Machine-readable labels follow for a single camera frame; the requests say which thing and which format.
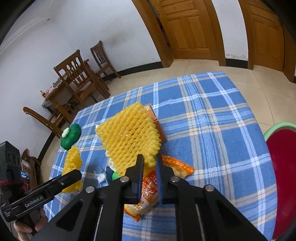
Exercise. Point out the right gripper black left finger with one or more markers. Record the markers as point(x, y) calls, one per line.
point(97, 213)

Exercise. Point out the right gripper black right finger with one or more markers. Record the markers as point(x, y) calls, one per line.
point(202, 213)

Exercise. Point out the large yellow foam net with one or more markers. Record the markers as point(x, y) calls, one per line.
point(126, 135)

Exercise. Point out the person's left hand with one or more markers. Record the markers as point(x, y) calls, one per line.
point(24, 230)

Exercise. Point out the white tissue scrap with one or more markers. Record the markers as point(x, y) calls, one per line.
point(100, 175)

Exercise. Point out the orange snack bag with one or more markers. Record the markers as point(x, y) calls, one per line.
point(150, 195)

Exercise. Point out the small yellow foam net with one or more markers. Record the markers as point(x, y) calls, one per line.
point(73, 161)

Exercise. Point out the wooden chair foreground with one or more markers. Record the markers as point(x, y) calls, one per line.
point(52, 122)

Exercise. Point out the green cloud-shaped toy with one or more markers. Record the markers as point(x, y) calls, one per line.
point(70, 136)

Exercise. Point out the orange cardboard box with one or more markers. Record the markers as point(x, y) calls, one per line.
point(151, 112)

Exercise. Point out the blue plaid tablecloth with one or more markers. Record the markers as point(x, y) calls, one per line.
point(209, 126)

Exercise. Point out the red basin with green rim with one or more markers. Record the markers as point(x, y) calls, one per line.
point(280, 140)

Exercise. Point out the wooden chair at table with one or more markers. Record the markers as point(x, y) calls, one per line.
point(79, 78)

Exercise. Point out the right wooden door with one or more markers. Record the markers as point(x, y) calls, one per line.
point(269, 42)

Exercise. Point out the wooden door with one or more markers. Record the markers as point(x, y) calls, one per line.
point(183, 30)
point(269, 42)

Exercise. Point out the left wooden door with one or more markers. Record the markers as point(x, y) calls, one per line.
point(183, 30)

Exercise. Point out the wooden chair near wall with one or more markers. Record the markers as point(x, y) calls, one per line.
point(102, 61)

